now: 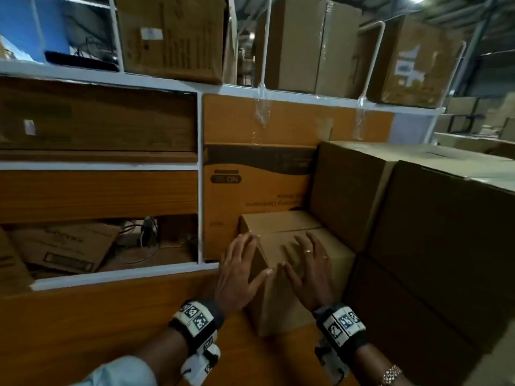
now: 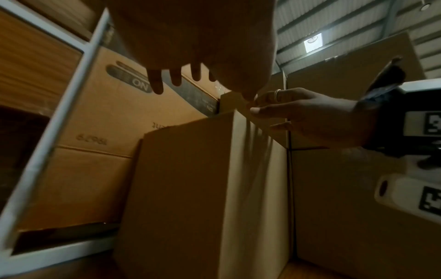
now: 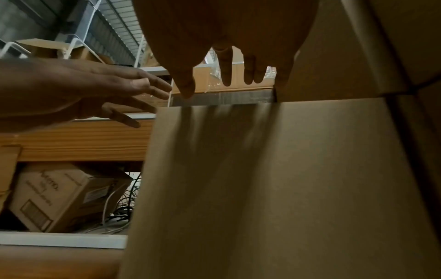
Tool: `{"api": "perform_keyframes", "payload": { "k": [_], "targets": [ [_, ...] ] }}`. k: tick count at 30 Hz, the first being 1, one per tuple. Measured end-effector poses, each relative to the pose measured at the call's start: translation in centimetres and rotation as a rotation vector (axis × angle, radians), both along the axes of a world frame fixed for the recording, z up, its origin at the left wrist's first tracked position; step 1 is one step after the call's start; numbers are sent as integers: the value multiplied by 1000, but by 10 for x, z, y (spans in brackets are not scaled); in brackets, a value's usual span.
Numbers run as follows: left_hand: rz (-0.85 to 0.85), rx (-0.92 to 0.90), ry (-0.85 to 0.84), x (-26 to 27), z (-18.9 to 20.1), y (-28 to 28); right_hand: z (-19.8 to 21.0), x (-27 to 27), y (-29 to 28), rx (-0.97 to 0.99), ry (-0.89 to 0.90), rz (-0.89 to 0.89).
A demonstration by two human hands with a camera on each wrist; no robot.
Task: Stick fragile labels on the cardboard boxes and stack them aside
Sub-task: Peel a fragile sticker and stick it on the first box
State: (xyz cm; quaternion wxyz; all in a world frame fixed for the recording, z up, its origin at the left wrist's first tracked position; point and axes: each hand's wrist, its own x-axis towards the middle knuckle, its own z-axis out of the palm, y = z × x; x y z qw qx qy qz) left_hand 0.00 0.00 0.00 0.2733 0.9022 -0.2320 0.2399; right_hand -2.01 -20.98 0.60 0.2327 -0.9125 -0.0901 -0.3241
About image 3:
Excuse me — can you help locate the person's left hand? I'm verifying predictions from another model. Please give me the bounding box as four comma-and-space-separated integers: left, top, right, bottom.
0, 57, 173, 134

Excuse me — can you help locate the person's right hand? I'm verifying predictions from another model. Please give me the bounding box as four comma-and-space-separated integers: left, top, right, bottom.
132, 0, 320, 99

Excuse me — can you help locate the small taped cardboard box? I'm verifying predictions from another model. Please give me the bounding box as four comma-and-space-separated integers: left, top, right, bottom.
119, 97, 441, 279

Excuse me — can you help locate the brown cardboard box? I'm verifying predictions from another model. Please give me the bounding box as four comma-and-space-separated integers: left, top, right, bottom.
15, 38, 111, 64

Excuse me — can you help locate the barcode printed cardboard box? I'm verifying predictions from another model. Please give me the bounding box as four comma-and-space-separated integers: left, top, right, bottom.
8, 161, 134, 233

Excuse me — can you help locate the wooden shelf unit white frame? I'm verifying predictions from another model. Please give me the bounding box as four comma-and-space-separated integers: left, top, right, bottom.
0, 0, 173, 250

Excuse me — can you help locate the tangle of cables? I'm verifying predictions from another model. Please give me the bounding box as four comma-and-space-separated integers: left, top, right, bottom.
85, 171, 143, 235

